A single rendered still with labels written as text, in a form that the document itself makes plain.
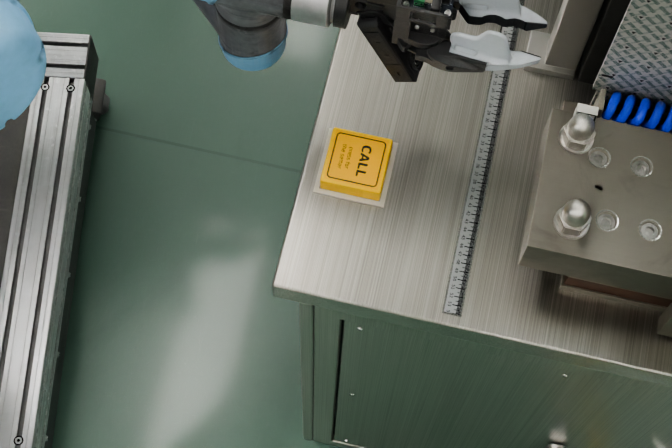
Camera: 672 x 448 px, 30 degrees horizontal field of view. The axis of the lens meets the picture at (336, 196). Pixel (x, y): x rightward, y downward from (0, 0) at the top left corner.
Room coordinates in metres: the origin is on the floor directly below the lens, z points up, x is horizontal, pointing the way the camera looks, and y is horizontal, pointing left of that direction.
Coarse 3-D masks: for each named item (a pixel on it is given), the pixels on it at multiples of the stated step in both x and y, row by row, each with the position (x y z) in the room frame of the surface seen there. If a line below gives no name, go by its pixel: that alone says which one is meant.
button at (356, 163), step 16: (336, 128) 0.62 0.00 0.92; (336, 144) 0.60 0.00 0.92; (352, 144) 0.60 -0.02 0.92; (368, 144) 0.60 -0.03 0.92; (384, 144) 0.60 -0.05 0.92; (336, 160) 0.58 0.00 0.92; (352, 160) 0.58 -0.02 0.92; (368, 160) 0.58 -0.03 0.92; (384, 160) 0.58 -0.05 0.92; (336, 176) 0.56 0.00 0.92; (352, 176) 0.56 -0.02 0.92; (368, 176) 0.56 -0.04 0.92; (384, 176) 0.56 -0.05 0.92; (352, 192) 0.54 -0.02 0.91; (368, 192) 0.54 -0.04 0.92
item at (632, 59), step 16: (640, 0) 0.63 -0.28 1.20; (624, 16) 0.63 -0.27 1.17; (640, 16) 0.63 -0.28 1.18; (656, 16) 0.63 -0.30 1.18; (624, 32) 0.63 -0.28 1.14; (640, 32) 0.63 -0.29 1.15; (656, 32) 0.63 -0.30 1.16; (624, 48) 0.63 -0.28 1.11; (640, 48) 0.63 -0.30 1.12; (656, 48) 0.62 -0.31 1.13; (608, 64) 0.63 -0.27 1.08; (624, 64) 0.63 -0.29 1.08; (640, 64) 0.63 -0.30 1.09; (656, 64) 0.62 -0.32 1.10; (608, 80) 0.63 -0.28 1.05; (624, 80) 0.63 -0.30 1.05; (640, 80) 0.62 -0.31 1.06; (656, 80) 0.62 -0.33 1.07; (640, 96) 0.62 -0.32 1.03; (656, 96) 0.62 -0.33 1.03
